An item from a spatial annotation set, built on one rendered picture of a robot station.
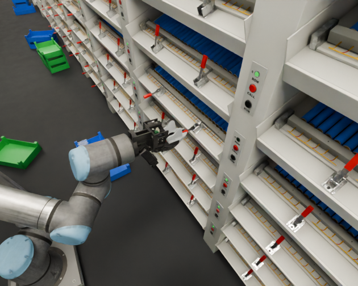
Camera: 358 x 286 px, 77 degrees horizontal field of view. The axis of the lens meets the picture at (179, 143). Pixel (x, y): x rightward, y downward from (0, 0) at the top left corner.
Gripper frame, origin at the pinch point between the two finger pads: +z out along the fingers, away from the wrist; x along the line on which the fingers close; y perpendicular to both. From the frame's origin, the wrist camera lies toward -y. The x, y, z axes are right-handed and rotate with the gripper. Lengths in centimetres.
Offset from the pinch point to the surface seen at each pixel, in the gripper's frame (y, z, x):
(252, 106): 25.1, 0.4, -21.7
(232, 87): 21.3, 8.1, -8.7
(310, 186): 15.8, 2.8, -40.8
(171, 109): -1.3, 5.7, 15.3
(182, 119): -1.1, 6.0, 7.9
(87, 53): -39, 15, 165
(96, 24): 2, 9, 113
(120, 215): -77, -17, 23
